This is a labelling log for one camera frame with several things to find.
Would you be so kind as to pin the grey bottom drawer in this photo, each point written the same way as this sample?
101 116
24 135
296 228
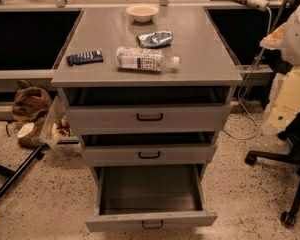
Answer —
149 198

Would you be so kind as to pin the grey drawer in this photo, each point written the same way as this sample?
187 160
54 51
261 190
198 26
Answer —
149 148
149 198
108 110

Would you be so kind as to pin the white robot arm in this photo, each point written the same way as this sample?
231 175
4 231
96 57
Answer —
285 91

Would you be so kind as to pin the grey top drawer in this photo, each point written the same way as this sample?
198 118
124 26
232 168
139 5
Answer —
108 110

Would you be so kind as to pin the grey middle drawer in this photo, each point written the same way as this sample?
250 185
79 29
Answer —
149 148

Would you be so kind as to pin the clear plastic water bottle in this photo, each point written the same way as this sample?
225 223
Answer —
143 59

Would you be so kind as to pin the dark blue snack bar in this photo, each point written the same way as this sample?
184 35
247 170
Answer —
94 56

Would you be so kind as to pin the clear plastic bin with items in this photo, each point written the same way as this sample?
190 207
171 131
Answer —
56 132

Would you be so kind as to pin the white bowl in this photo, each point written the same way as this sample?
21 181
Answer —
142 13

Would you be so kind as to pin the brown paper bag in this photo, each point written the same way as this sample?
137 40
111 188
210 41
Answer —
30 107

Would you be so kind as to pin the black stand leg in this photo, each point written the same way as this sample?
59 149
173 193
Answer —
13 175

